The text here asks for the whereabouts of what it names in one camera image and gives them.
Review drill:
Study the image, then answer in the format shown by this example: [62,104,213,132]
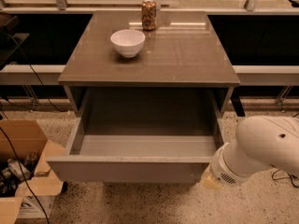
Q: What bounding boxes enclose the plastic bottle in box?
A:
[7,159,31,181]

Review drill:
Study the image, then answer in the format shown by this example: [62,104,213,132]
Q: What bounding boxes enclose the white ceramic bowl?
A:
[110,29,145,58]

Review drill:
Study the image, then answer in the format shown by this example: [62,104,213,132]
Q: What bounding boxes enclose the grey top drawer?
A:
[48,89,223,184]

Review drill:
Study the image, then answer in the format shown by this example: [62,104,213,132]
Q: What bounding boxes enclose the orange soda can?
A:
[141,0,156,31]

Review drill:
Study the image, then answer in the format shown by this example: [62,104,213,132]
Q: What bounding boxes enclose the black cable over box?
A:
[0,126,50,224]

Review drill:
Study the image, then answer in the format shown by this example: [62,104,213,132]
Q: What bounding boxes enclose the white metal window rail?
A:
[0,64,299,86]

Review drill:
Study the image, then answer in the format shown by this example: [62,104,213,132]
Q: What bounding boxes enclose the black cable behind cabinet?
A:
[0,31,68,114]

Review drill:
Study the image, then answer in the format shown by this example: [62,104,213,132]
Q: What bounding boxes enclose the black cable on floor right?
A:
[271,168,299,189]

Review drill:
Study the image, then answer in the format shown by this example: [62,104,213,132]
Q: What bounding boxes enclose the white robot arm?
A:
[200,116,299,189]

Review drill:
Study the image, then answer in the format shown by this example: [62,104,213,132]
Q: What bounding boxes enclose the open cardboard box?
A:
[0,120,64,224]

